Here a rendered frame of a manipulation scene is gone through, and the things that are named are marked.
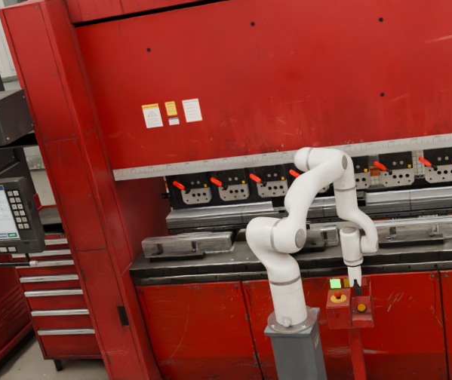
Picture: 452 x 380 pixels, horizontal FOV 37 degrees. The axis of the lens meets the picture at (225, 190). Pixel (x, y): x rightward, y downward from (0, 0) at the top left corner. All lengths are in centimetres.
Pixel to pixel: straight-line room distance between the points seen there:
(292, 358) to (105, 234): 128
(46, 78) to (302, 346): 170
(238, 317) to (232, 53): 137
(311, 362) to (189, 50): 152
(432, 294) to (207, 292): 112
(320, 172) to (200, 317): 137
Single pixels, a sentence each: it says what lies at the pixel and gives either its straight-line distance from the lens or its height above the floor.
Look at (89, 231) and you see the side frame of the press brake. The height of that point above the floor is 115.
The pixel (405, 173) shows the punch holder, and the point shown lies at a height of 123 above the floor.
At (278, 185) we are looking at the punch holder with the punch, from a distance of 333.
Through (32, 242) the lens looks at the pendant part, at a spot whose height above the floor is 130.
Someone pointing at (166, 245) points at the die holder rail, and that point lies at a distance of 365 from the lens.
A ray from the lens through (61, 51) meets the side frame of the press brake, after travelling 328.
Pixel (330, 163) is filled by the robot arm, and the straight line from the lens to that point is 260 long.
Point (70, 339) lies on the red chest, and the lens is 445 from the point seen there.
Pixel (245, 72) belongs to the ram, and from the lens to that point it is 319.
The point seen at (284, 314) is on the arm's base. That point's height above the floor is 106.
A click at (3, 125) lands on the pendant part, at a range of 308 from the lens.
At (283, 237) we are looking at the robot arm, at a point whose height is 139.
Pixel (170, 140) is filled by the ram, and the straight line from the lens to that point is 339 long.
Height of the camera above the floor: 240
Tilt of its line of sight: 20 degrees down
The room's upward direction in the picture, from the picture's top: 12 degrees counter-clockwise
